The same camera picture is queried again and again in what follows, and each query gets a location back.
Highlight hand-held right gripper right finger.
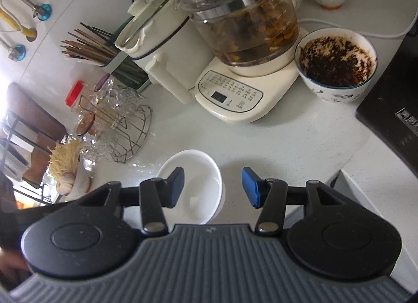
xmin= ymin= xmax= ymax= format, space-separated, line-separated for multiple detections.
xmin=242 ymin=166 xmax=347 ymax=236

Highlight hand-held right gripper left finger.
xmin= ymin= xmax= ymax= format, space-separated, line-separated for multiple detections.
xmin=78 ymin=166 xmax=185 ymax=236

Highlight translucent plastic bowl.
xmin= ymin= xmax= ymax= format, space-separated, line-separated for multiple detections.
xmin=156 ymin=149 xmax=227 ymax=224

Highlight sliced white mushroom pieces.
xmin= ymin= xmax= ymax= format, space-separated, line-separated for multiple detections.
xmin=56 ymin=172 xmax=78 ymax=194

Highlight leaf-print ceramic bowl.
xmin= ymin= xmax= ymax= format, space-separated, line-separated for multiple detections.
xmin=55 ymin=166 xmax=94 ymax=198

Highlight cream kettle base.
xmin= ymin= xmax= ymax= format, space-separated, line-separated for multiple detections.
xmin=195 ymin=25 xmax=309 ymax=124

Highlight brown wooden cutting board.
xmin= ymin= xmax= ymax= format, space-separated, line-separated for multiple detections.
xmin=7 ymin=83 xmax=68 ymax=147

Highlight dark chopstick holder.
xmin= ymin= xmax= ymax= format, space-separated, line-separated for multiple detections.
xmin=104 ymin=50 xmax=151 ymax=91

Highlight painted bowl with blue rim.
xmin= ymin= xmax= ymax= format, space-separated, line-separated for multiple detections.
xmin=295 ymin=28 xmax=378 ymax=104

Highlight cream electric pot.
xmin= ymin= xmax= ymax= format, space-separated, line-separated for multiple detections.
xmin=115 ymin=0 xmax=196 ymax=104

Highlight clear jar with red lid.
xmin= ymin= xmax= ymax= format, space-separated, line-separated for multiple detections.
xmin=66 ymin=80 xmax=96 ymax=118

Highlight dark dried flakes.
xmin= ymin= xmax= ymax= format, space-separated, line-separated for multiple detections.
xmin=300 ymin=37 xmax=373 ymax=87

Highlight black induction cooktop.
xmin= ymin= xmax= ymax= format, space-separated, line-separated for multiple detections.
xmin=355 ymin=30 xmax=418 ymax=168

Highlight bundle of wooden chopsticks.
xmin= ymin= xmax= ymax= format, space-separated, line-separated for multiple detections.
xmin=60 ymin=22 xmax=119 ymax=66

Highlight blue suction hook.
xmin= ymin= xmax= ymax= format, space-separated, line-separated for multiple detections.
xmin=8 ymin=44 xmax=26 ymax=61
xmin=33 ymin=3 xmax=52 ymax=23

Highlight glass kettle pot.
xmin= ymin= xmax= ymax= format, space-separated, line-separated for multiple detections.
xmin=174 ymin=0 xmax=300 ymax=69

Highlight round wire cup rack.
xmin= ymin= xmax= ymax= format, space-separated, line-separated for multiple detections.
xmin=78 ymin=94 xmax=153 ymax=164

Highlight yellow-handled utensil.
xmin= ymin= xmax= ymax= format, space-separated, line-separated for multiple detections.
xmin=0 ymin=7 xmax=38 ymax=43

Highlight white power cable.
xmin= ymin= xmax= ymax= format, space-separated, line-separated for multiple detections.
xmin=299 ymin=3 xmax=418 ymax=38

